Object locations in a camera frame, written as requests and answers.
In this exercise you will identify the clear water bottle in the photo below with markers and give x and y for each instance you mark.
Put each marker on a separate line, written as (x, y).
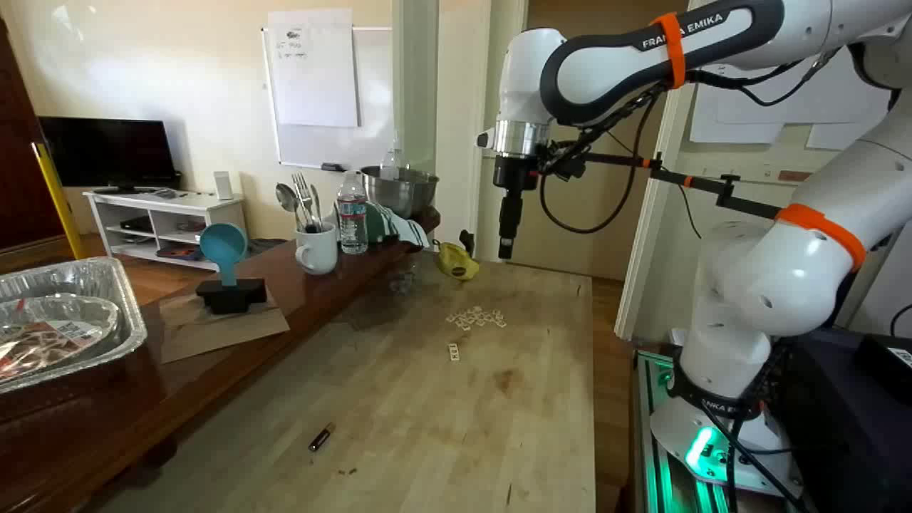
(352, 209)

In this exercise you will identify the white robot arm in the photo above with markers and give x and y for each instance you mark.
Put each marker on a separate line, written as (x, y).
(558, 94)

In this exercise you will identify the metal pot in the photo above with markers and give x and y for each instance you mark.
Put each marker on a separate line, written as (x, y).
(409, 192)

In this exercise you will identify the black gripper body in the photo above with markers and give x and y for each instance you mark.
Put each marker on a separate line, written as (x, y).
(513, 175)

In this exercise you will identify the black television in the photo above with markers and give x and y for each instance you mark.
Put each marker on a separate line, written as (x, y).
(112, 152)

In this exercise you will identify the dark wooden side table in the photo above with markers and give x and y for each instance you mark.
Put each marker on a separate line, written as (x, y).
(65, 439)

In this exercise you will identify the white mug with utensils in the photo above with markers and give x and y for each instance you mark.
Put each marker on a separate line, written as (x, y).
(315, 252)

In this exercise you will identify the white tv shelf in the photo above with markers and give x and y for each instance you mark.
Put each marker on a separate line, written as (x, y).
(159, 225)

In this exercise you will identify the pile of white letter tiles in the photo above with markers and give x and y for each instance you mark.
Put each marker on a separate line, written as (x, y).
(477, 318)

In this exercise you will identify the black marker pen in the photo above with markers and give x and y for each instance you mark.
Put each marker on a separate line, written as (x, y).
(320, 436)

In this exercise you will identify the white green cloth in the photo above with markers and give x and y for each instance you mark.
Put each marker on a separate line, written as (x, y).
(389, 225)

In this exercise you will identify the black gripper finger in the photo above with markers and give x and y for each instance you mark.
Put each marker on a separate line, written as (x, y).
(513, 215)
(506, 229)

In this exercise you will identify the white flip chart board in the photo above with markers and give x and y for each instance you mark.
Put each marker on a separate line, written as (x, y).
(329, 87)

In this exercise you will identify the brown cardboard sheet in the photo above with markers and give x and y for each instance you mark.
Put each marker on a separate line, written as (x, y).
(189, 329)

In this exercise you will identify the yellow stick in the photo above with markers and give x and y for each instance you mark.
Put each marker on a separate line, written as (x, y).
(57, 199)

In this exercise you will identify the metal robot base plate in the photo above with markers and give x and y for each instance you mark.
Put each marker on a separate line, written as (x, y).
(758, 457)

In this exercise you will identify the aluminium foil tray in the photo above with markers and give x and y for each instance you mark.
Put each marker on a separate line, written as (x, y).
(65, 318)

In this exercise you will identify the yellow green sponge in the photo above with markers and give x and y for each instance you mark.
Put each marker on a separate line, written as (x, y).
(456, 264)

